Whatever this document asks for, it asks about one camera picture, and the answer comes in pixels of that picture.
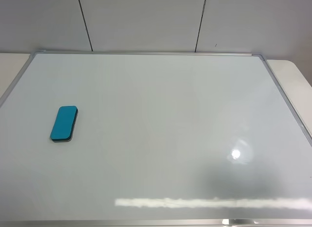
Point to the teal felt whiteboard eraser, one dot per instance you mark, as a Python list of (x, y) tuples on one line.
[(64, 124)]

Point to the white aluminium-framed whiteboard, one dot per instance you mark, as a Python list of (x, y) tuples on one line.
[(160, 139)]

